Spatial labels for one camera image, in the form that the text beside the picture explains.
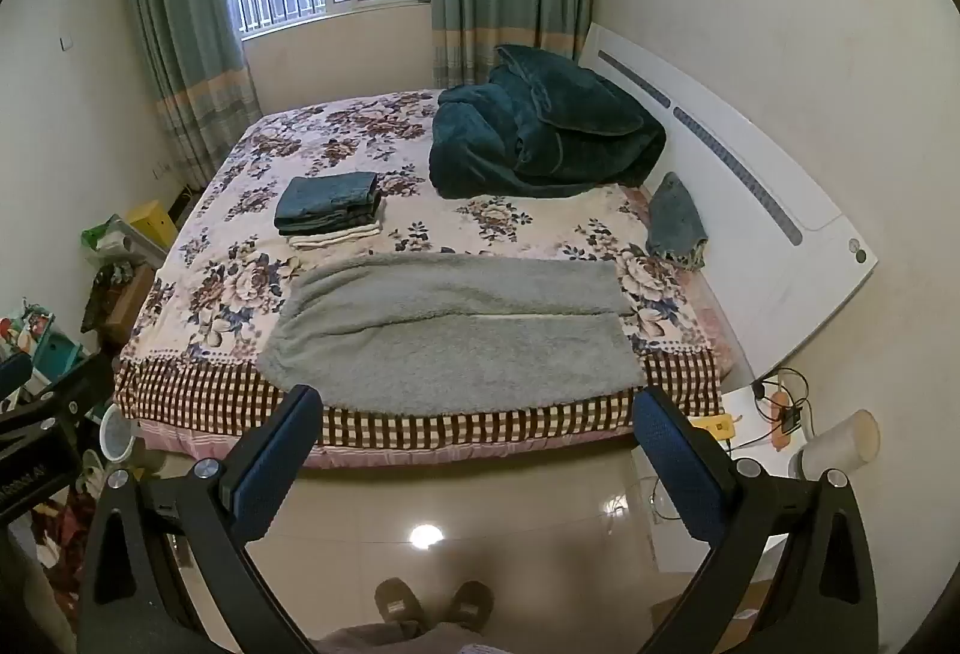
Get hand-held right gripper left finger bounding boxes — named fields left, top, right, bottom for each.
left=75, top=384, right=325, bottom=654

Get teal plastic stool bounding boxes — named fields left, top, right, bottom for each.
left=34, top=331, right=88, bottom=385

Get colourful printed bag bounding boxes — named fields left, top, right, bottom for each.
left=0, top=298, right=58, bottom=359

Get black cable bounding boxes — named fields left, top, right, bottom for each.
left=750, top=365, right=815, bottom=416

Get white round bin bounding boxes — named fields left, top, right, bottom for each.
left=100, top=405, right=137, bottom=464

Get red floral cloth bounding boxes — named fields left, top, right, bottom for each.
left=30, top=489, right=98, bottom=617

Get dark teal plush blanket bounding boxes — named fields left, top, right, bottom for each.
left=427, top=44, right=667, bottom=201

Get yellow box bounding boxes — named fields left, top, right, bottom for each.
left=124, top=200, right=179, bottom=250

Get green white plastic bag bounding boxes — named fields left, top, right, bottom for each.
left=81, top=215, right=166, bottom=269

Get folded dark teal garment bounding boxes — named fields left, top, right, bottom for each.
left=274, top=172, right=385, bottom=233

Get white cylinder cup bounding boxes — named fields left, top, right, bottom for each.
left=791, top=410, right=880, bottom=479

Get floral checked bed blanket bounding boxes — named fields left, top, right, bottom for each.
left=112, top=90, right=732, bottom=471

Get white bed headboard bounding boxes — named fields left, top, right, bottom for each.
left=581, top=22, right=878, bottom=392

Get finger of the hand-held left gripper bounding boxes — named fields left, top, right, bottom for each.
left=0, top=354, right=119, bottom=446
left=0, top=352, right=35, bottom=400

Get orange power strip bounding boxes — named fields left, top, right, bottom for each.
left=757, top=388, right=808, bottom=449

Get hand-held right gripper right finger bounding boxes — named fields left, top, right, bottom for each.
left=632, top=385, right=880, bottom=654

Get white nightstand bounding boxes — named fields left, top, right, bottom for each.
left=634, top=384, right=812, bottom=595

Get small blue-grey cloth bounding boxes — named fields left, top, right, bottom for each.
left=646, top=172, right=710, bottom=271

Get grey fleece pants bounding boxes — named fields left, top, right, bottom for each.
left=257, top=251, right=647, bottom=416

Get brown slipper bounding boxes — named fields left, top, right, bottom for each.
left=375, top=577, right=428, bottom=632
left=444, top=581, right=496, bottom=636

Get folded white cloth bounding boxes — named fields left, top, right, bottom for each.
left=289, top=219, right=383, bottom=250

